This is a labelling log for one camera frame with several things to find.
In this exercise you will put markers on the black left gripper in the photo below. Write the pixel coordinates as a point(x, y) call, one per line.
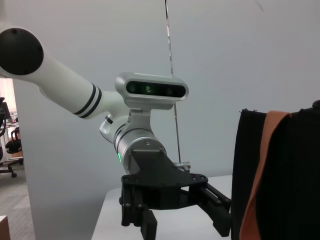
point(170, 192)

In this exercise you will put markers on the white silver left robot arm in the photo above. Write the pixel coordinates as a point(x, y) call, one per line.
point(62, 82)

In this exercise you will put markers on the black orange office chair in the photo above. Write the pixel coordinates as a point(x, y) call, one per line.
point(15, 143)

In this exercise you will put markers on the brown wooden box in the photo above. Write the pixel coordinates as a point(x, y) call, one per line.
point(3, 230)

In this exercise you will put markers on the silver left camera bracket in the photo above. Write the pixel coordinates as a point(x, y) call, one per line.
point(140, 118)

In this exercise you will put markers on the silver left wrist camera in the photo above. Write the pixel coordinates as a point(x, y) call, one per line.
point(155, 88)

